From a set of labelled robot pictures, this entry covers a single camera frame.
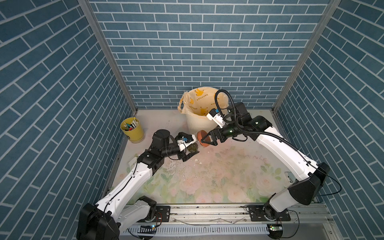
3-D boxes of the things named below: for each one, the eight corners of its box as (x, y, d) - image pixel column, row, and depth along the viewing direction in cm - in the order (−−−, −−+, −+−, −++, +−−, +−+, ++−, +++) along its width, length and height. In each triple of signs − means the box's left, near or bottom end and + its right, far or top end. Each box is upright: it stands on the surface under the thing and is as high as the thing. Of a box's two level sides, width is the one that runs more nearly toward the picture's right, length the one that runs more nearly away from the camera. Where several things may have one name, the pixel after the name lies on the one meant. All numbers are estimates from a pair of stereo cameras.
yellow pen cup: (130, 149, 99) (121, 136, 88) (127, 133, 108) (119, 120, 97) (146, 143, 102) (139, 131, 91) (142, 128, 110) (136, 115, 99)
